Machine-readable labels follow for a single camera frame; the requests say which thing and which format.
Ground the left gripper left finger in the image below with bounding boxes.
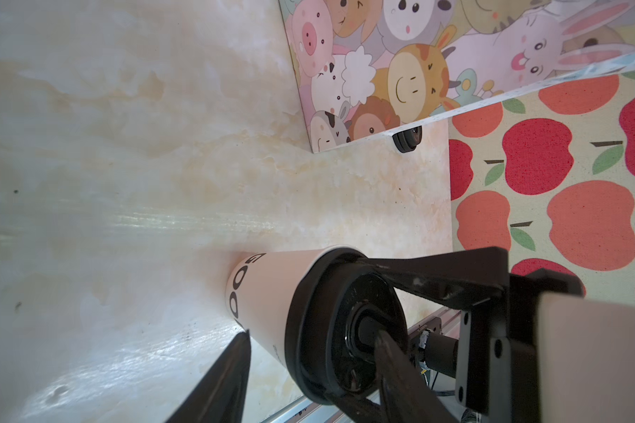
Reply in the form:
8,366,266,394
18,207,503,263
167,331,252,423

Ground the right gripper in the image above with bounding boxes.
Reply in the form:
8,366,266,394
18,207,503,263
325,247,585,423

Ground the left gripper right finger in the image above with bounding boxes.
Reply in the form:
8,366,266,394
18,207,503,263
375,331,458,422

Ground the black cup lid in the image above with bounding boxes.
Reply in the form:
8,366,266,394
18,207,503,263
285,247,409,395
393,126,423,153

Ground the white paper gift bag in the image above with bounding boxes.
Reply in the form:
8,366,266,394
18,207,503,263
280,0,635,153

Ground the white paper coffee cup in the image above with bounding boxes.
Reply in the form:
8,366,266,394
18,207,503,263
225,246,345,366

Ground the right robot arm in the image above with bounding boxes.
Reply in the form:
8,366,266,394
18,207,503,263
334,247,635,422

